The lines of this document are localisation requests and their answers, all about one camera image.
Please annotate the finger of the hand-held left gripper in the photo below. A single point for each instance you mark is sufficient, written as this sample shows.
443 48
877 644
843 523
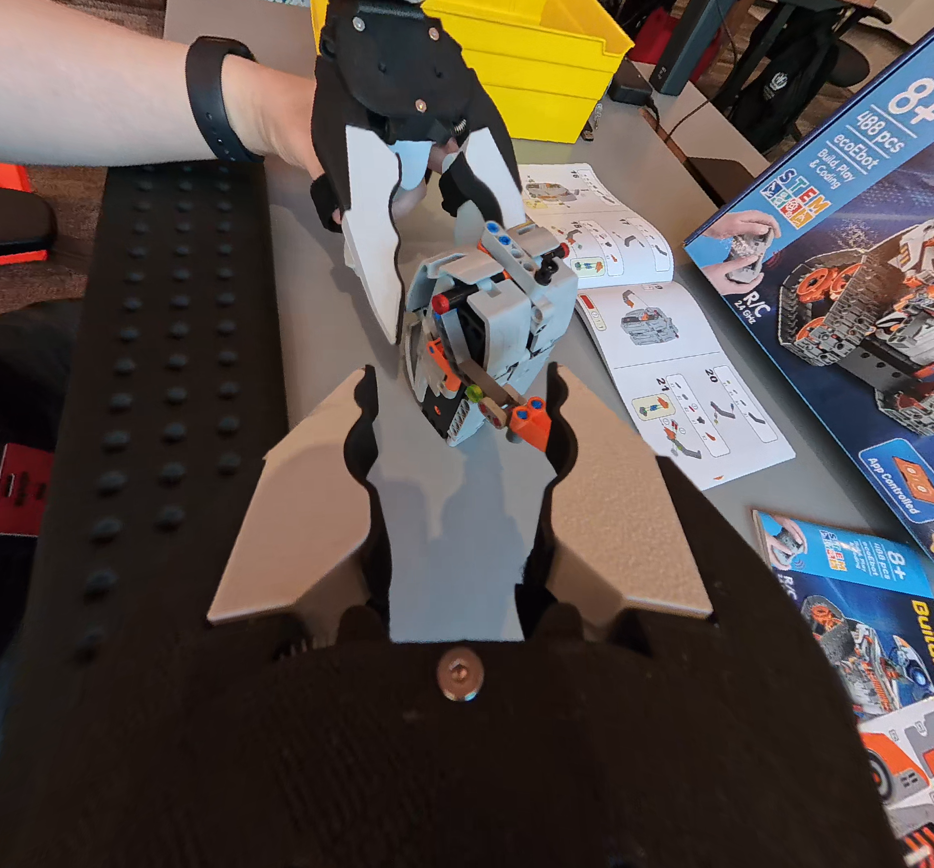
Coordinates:
507 189
372 240

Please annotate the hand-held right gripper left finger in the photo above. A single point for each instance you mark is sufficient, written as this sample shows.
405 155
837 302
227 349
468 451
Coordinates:
299 518

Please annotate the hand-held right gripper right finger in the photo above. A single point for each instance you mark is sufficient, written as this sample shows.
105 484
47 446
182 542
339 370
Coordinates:
627 525

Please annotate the black axle with red ends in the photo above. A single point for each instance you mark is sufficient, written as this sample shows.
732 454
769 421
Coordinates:
441 303

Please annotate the grey toy robot assembly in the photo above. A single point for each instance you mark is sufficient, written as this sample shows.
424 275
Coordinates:
503 313

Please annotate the person's left forearm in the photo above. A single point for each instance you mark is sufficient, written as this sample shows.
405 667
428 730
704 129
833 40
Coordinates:
95 80

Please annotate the grey desk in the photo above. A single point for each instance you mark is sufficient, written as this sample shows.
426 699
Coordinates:
452 518

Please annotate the person's left hand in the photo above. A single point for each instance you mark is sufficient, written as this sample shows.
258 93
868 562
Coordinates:
281 116

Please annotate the yellow storage bin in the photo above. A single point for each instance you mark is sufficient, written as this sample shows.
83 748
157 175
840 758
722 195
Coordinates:
525 43

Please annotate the open white instruction booklet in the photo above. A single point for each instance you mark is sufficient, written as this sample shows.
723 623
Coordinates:
657 372

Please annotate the black power adapter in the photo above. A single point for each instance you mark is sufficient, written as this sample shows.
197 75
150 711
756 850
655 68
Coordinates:
629 83

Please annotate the black wrist band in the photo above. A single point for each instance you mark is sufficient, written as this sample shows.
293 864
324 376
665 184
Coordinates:
211 94

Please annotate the red bag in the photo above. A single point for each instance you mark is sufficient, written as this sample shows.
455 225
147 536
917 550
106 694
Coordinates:
671 36

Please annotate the blue cover booklet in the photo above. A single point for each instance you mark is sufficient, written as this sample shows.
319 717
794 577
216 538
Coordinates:
854 605

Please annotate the dark teal column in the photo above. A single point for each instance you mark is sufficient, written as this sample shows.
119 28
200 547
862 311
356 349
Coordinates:
700 21

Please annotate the red box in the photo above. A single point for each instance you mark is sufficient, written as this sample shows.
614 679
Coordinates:
25 488

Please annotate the black backpack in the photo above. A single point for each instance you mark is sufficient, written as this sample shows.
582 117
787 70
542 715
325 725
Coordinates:
788 87

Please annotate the person's dark clothing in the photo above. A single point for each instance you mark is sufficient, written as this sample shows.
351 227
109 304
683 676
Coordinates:
36 372

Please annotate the blue robot kit box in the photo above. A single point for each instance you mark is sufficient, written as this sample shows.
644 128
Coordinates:
839 299

